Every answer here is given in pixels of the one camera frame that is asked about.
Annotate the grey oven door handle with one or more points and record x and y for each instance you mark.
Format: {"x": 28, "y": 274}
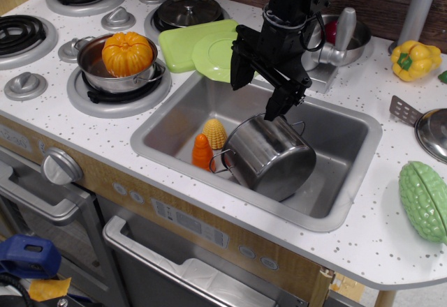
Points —
{"x": 59, "y": 205}

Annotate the steel sink basin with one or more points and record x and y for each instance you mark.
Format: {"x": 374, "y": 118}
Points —
{"x": 344, "y": 141}

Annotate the grey stove knob front left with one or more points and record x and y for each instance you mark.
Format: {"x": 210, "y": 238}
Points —
{"x": 25, "y": 86}

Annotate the grey dishwasher door handle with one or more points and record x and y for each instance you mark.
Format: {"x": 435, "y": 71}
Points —
{"x": 169, "y": 271}

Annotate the metal spatula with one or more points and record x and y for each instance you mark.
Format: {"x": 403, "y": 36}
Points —
{"x": 404, "y": 112}

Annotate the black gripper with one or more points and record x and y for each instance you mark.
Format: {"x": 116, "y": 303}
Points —
{"x": 276, "y": 54}

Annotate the silver toy faucet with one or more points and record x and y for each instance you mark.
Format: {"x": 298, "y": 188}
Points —
{"x": 329, "y": 55}

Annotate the small steel pot on burner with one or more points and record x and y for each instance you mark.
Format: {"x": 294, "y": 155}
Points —
{"x": 91, "y": 64}

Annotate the orange toy carrot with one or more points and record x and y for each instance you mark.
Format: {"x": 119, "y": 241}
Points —
{"x": 202, "y": 152}

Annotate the small green toy piece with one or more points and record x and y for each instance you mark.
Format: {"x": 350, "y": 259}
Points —
{"x": 443, "y": 77}

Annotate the large steel pot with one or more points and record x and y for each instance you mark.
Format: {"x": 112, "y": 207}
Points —
{"x": 268, "y": 157}

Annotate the green plastic cutting board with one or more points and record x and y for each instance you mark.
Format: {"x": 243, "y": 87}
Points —
{"x": 177, "y": 44}

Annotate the yellow toy corn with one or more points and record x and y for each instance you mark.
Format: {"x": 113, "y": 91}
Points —
{"x": 215, "y": 133}

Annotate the grey stove knob middle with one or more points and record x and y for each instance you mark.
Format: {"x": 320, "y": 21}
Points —
{"x": 118, "y": 20}

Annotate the yellow toy bell pepper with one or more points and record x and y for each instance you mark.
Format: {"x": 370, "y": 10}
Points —
{"x": 413, "y": 60}

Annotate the far left black burner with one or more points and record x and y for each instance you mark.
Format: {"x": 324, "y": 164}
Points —
{"x": 25, "y": 39}

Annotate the green toy bitter gourd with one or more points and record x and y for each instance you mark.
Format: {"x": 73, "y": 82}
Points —
{"x": 423, "y": 195}

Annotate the orange toy pumpkin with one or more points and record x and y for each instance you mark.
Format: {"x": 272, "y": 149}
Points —
{"x": 126, "y": 54}

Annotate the steel pan lid right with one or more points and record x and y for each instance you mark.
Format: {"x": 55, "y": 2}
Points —
{"x": 430, "y": 130}

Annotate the blue clamp tool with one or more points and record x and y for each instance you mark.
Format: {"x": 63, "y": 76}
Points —
{"x": 29, "y": 257}

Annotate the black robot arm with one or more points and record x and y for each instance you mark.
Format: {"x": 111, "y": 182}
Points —
{"x": 295, "y": 15}

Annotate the steel bowl behind faucet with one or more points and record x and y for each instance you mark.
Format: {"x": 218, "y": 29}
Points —
{"x": 360, "y": 38}

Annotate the red toy fruit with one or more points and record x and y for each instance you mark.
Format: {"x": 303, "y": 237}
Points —
{"x": 331, "y": 31}

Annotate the silver oven dial knob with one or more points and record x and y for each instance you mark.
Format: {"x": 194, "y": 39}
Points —
{"x": 59, "y": 168}

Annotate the green plastic plate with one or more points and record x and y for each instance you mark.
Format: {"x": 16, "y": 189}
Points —
{"x": 212, "y": 54}

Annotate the steel pot lid on burner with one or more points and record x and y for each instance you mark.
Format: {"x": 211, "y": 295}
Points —
{"x": 173, "y": 14}

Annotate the grey vertical pole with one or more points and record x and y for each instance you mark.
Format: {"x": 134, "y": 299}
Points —
{"x": 414, "y": 21}

